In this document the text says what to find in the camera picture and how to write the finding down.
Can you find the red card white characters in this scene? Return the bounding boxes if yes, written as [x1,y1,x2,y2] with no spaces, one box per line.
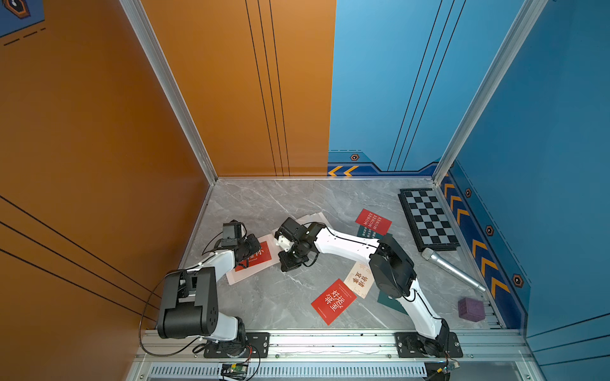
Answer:
[235,241,272,272]

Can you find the pink photo album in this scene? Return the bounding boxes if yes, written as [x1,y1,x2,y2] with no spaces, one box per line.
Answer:
[215,217,326,284]

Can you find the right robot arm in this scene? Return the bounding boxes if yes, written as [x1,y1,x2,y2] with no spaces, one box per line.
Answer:
[274,217,451,357]

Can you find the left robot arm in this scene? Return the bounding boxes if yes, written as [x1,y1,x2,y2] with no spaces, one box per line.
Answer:
[156,234,261,357]

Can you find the green card upper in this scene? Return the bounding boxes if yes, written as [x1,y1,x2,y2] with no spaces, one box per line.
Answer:
[357,225,383,239]

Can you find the green card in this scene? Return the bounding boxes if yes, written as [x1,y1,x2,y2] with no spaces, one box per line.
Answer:
[357,225,383,239]
[377,291,408,315]

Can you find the cream card red characters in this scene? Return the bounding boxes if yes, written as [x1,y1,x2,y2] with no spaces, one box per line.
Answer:
[344,262,374,298]

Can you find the red money card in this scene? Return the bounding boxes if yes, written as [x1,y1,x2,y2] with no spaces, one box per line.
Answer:
[356,209,392,236]

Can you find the green card lower right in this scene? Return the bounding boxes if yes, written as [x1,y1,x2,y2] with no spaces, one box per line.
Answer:
[377,291,408,315]

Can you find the left green circuit board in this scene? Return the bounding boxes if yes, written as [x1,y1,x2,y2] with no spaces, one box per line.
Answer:
[220,363,249,381]

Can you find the green circuit board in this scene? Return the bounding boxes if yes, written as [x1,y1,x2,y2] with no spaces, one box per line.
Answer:
[434,360,461,379]
[220,363,249,381]

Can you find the silver microphone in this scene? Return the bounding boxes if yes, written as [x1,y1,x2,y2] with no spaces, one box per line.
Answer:
[421,248,487,293]

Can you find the black white chessboard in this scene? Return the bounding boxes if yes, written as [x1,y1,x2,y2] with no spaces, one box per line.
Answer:
[398,188,459,252]

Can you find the purple cube box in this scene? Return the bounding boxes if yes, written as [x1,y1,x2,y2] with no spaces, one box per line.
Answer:
[457,298,485,322]

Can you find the right green circuit board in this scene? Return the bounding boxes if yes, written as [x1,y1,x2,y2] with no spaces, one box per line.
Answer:
[434,360,461,379]

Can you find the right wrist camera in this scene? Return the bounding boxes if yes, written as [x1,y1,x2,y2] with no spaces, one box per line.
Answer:
[274,217,308,252]

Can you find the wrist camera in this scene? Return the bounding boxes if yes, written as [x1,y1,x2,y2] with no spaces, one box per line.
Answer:
[221,220,247,248]
[274,217,308,252]

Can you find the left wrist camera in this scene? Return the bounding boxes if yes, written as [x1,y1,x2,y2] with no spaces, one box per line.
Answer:
[221,220,247,248]

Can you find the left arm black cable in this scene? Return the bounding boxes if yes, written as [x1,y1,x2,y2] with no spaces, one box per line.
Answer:
[138,271,201,357]

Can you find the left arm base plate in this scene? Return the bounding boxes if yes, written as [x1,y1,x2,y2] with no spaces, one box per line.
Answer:
[203,332,271,360]

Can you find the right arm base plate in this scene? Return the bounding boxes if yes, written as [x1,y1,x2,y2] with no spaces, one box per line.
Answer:
[395,332,464,359]

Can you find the aluminium front rail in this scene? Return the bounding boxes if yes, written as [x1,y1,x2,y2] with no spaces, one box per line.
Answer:
[135,328,535,364]

